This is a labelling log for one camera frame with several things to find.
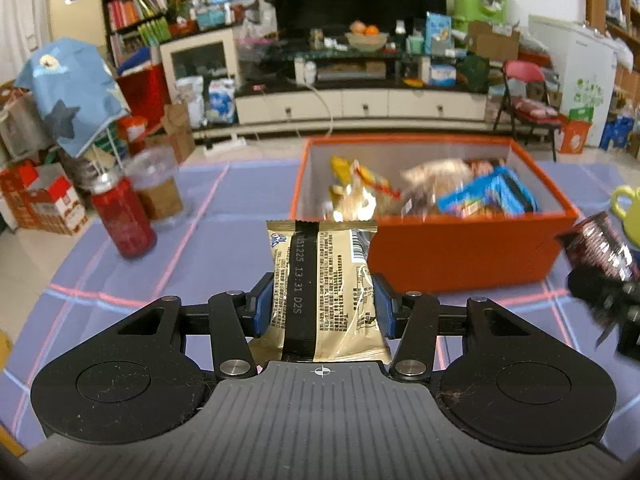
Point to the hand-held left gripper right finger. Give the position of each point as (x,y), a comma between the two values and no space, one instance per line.
(385,305)

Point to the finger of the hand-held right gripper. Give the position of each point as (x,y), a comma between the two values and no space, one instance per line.
(595,295)

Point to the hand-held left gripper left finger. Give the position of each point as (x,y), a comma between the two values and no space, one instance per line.
(262,305)

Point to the dark brown snack packet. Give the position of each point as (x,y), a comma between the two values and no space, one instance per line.
(600,245)

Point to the beige black-striped snack packet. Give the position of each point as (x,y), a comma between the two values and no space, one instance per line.
(325,285)

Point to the orange cardboard box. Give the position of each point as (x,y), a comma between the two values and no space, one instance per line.
(450,250)

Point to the yellow chip bag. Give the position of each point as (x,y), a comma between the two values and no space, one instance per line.
(350,175)

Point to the clear cookie bag white top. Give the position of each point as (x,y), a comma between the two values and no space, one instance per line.
(435,175)

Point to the blue plaid tablecloth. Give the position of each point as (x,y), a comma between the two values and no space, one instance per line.
(210,240)

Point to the green cup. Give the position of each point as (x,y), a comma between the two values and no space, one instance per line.
(631,210)

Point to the blue cookie-print snack packet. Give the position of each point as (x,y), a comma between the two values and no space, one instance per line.
(480,195)

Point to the small orange carton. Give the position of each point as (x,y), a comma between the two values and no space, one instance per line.
(575,135)

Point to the red drink can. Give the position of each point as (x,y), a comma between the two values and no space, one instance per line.
(125,220)

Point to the brown paper bag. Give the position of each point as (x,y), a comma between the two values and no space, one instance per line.
(177,130)

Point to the tv stand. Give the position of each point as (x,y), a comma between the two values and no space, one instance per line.
(365,102)

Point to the blue white package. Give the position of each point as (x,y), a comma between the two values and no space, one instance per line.
(221,100)

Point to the red white cartons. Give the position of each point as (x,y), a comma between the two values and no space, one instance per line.
(55,205)

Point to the red folding chair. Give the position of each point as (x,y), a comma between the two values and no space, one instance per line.
(525,72)

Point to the white chest freezer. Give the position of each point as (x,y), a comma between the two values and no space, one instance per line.
(585,60)

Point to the red storage box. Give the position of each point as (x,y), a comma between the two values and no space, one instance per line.
(145,95)

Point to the yellow chair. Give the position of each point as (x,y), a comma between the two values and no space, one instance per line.
(4,347)

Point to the fruit bowl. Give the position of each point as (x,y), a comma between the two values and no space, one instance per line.
(366,41)

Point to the brown cardboard box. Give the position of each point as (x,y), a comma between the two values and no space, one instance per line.
(492,45)

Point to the white glass-door cabinet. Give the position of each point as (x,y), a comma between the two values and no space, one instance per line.
(200,37)

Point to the blue white carton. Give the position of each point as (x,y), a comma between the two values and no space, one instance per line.
(438,25)

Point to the blue star-print cloth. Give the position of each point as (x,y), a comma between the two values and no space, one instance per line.
(70,90)

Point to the bookshelf with colourful books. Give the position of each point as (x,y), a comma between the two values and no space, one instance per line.
(135,5)

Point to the white standing air conditioner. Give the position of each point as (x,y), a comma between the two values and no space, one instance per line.
(75,10)

